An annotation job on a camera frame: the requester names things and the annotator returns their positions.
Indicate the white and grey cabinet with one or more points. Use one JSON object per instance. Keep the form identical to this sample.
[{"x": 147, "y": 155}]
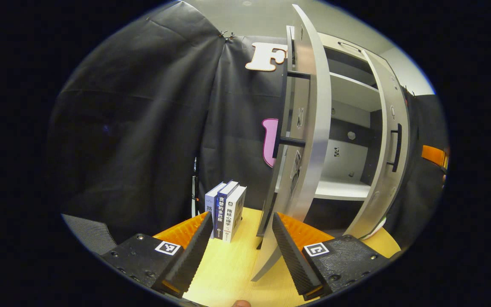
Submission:
[{"x": 348, "y": 187}]

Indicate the white cabinet drawer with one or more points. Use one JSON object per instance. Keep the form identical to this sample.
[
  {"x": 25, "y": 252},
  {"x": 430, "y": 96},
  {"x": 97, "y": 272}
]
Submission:
[{"x": 328, "y": 40}]

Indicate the metal cloth clip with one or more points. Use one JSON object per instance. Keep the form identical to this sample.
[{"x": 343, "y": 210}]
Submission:
[{"x": 227, "y": 35}]

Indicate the white and green object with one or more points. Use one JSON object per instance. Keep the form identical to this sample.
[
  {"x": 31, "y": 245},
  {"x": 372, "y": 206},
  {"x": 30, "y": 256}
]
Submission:
[{"x": 375, "y": 228}]

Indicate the grey mesh chair back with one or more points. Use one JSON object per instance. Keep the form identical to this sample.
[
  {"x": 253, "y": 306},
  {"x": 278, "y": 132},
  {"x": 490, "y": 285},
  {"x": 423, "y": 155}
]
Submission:
[{"x": 92, "y": 234}]

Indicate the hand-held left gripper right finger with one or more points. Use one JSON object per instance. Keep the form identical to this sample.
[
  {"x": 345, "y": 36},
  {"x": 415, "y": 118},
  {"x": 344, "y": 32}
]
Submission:
[{"x": 294, "y": 256}]

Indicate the white cabinet door phone sticker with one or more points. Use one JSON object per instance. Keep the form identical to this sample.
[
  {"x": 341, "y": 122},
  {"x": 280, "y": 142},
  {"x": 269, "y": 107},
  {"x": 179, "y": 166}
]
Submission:
[{"x": 318, "y": 106}]

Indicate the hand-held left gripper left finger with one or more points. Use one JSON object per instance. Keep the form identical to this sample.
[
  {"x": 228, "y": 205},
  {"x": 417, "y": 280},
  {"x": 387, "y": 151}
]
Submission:
[{"x": 192, "y": 251}]

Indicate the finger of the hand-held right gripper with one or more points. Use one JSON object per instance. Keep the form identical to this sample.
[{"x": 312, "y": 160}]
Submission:
[{"x": 435, "y": 156}]

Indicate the pale blue book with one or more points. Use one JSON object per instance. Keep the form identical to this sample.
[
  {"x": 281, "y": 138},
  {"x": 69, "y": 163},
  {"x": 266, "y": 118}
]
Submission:
[{"x": 210, "y": 202}]

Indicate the white cabinet door cat sticker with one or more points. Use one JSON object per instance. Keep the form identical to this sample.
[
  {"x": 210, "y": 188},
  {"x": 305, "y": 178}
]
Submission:
[{"x": 384, "y": 106}]

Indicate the dark blue book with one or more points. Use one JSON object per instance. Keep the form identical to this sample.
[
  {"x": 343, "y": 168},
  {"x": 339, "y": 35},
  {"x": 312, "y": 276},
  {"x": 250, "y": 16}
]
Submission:
[{"x": 220, "y": 213}]

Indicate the white book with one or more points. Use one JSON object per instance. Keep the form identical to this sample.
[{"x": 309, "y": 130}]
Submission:
[{"x": 233, "y": 217}]

